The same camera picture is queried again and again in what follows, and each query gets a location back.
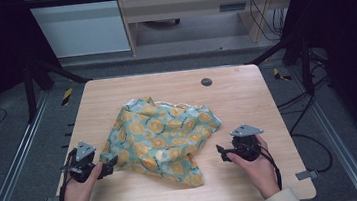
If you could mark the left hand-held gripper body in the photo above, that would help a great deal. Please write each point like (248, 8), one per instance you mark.
(84, 150)

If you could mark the light wooden desk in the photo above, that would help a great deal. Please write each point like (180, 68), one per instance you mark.
(189, 2)

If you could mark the white cabinet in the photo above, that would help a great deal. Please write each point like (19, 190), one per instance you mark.
(82, 30)

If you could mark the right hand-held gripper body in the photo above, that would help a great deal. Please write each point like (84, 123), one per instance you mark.
(246, 147)

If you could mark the person's left hand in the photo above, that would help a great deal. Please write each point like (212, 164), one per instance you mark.
(77, 198)

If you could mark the teal orange-print cloth bag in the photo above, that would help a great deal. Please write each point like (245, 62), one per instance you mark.
(157, 139)

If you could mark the person's right hand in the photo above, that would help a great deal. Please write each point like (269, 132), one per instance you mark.
(261, 172)

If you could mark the grey table grommet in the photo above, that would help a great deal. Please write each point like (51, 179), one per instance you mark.
(206, 82)

